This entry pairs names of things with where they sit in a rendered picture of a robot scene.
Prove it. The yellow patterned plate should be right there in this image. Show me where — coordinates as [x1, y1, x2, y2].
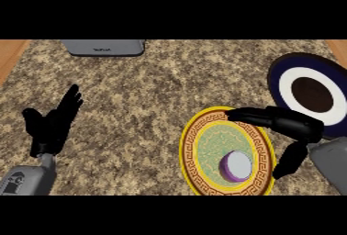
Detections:
[179, 106, 276, 196]

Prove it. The navy and white plate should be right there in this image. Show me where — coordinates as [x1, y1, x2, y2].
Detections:
[267, 51, 347, 140]

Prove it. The grey appliance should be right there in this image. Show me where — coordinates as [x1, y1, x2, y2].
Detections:
[59, 39, 146, 58]

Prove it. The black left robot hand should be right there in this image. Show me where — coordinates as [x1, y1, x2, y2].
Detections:
[21, 84, 86, 159]

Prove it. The purple can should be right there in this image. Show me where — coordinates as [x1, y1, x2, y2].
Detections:
[219, 150, 254, 184]

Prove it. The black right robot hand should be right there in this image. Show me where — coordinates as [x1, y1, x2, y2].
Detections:
[223, 106, 325, 181]

